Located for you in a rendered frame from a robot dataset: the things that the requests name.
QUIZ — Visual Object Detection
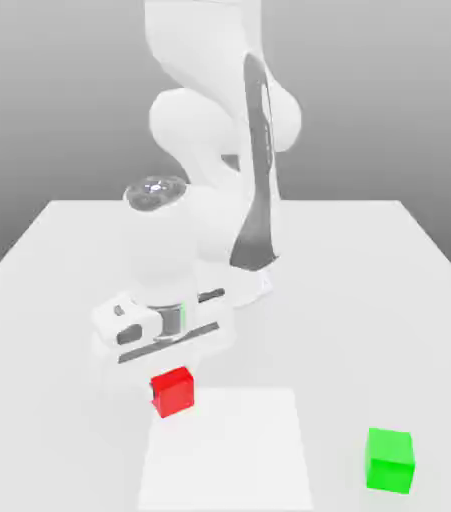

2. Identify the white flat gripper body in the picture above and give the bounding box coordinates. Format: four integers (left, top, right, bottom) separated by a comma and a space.
91, 297, 237, 391

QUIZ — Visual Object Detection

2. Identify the small red cube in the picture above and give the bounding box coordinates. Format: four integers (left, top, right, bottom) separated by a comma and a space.
149, 365, 196, 420

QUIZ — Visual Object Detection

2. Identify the small green cube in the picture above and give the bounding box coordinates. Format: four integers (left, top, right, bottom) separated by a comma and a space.
364, 426, 417, 496

